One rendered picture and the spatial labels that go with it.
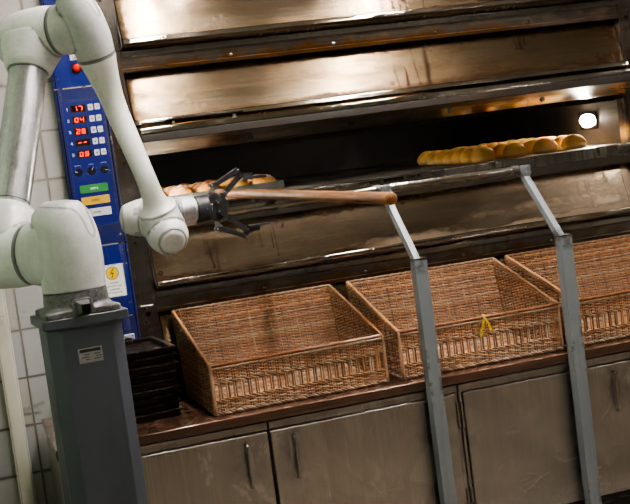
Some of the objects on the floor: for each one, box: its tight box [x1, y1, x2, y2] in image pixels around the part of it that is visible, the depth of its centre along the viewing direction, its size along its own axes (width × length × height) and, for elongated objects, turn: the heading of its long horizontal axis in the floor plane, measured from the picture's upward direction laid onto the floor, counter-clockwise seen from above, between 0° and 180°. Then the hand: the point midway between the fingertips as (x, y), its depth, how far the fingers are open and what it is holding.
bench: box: [41, 333, 630, 504], centre depth 409 cm, size 56×242×58 cm
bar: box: [227, 163, 602, 504], centre depth 381 cm, size 31×127×118 cm
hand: (264, 199), depth 358 cm, fingers open, 13 cm apart
